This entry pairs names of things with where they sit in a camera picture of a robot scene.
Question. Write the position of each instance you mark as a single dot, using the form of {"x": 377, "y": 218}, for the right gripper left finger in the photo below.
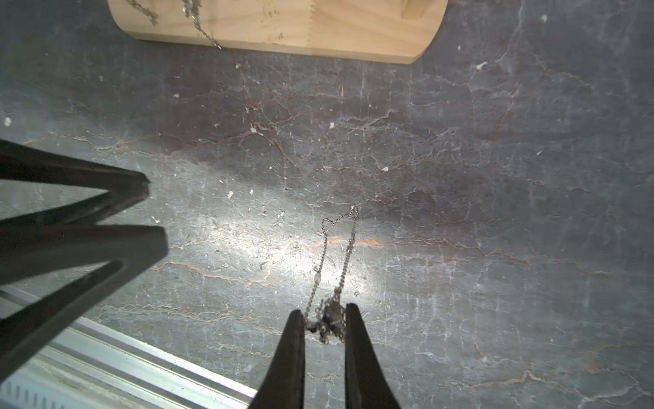
{"x": 283, "y": 386}

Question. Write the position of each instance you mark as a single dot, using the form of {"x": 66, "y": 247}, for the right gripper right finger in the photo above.
{"x": 365, "y": 384}

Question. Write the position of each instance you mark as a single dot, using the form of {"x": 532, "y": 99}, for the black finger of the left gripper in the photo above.
{"x": 122, "y": 188}

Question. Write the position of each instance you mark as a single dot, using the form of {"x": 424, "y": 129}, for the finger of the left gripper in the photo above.
{"x": 119, "y": 253}

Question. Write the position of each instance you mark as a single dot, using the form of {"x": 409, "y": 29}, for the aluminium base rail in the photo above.
{"x": 89, "y": 365}

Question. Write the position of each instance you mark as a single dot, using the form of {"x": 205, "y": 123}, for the wooden jewelry display stand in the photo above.
{"x": 381, "y": 31}

